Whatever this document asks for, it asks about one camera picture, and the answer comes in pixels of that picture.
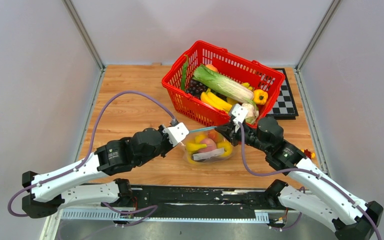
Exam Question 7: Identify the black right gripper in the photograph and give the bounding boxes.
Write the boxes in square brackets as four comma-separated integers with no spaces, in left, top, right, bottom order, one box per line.
[215,120,270,154]

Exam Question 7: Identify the small yellow banana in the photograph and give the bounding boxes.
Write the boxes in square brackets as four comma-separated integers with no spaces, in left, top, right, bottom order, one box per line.
[185,142,207,153]

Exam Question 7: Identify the clear zip top bag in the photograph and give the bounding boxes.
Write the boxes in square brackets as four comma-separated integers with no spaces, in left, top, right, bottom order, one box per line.
[180,126,236,165]

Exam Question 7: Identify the pink peach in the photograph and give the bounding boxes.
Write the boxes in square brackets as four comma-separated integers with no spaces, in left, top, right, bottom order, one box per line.
[198,138,217,153]

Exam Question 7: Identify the yellow pear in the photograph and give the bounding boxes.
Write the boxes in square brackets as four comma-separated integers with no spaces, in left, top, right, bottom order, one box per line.
[194,133,208,144]

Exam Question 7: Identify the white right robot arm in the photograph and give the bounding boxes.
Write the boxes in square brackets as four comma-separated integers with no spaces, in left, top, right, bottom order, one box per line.
[215,117,384,240]

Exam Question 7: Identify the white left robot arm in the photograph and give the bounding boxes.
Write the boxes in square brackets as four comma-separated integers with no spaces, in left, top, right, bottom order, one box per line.
[21,123,189,219]

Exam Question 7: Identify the white cauliflower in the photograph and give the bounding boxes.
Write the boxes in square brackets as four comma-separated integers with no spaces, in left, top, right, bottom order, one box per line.
[241,103,259,125]

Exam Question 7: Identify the black white checkerboard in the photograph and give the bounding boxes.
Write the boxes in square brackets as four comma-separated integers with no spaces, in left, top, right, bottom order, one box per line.
[267,68,299,120]

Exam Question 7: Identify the yellow bell pepper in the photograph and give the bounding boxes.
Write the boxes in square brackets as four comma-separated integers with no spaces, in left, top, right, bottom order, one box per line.
[253,89,269,106]

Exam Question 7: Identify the red toy car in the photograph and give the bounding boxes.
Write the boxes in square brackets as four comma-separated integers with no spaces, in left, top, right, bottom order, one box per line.
[302,149,316,159]

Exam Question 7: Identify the white green napa cabbage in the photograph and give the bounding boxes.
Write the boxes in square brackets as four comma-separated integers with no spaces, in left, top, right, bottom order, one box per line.
[193,64,256,106]

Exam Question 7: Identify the dark purple grapes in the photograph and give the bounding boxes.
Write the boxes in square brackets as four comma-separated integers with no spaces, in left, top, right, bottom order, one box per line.
[185,78,208,99]

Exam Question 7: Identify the red plastic shopping basket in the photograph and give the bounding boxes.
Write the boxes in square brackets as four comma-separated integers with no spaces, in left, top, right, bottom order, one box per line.
[161,40,286,128]

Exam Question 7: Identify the green chili pepper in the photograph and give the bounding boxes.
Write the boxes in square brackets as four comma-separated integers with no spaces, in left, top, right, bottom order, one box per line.
[180,54,189,92]

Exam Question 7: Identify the small pale peach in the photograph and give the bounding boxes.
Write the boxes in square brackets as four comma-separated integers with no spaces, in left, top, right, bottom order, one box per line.
[205,64,219,73]

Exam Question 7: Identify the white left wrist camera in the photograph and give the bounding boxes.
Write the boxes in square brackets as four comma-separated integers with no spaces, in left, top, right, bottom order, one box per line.
[162,122,190,147]

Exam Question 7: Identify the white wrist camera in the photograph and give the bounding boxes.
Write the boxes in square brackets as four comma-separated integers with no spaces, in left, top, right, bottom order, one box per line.
[228,103,248,133]
[162,122,190,147]

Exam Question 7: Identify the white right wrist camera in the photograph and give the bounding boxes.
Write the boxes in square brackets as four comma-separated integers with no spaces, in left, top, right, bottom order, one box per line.
[228,103,248,133]

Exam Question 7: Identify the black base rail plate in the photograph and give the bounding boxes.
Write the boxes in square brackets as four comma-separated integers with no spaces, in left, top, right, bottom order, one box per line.
[109,185,286,219]

